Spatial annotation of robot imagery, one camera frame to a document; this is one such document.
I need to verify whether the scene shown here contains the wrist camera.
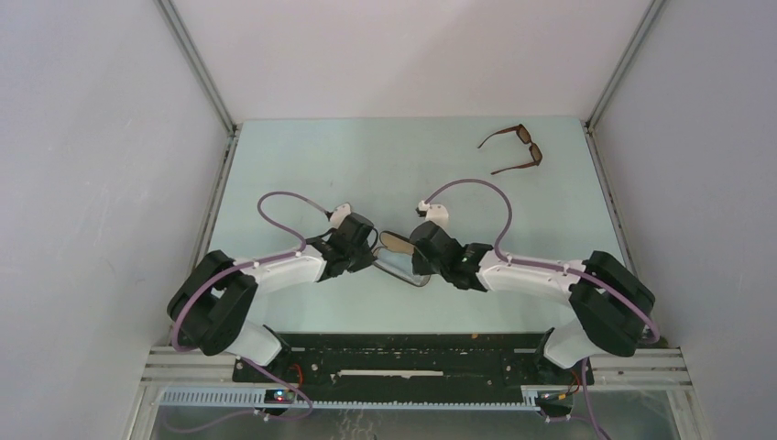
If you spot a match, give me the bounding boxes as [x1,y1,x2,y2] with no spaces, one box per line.
[416,201,449,229]
[327,203,352,228]

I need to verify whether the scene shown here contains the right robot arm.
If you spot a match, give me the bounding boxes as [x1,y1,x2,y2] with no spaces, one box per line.
[410,221,655,383]

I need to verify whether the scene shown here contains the black glasses case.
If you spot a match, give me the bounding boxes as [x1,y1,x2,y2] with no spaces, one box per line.
[372,231,431,288]

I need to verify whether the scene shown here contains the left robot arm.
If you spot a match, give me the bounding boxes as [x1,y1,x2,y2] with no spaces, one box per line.
[167,213,375,382]

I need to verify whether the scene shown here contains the brown sunglasses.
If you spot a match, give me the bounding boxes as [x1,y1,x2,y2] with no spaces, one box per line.
[476,124,543,176]

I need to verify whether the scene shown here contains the light blue cleaning cloth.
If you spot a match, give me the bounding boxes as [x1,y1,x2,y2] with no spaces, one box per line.
[375,248,421,284]

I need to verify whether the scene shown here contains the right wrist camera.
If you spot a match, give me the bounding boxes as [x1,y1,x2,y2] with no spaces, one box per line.
[416,201,449,229]

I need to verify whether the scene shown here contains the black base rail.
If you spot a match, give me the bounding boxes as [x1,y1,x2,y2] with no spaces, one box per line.
[267,333,593,405]

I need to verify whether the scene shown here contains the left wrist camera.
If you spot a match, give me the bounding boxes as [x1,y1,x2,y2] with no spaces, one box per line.
[327,203,352,228]

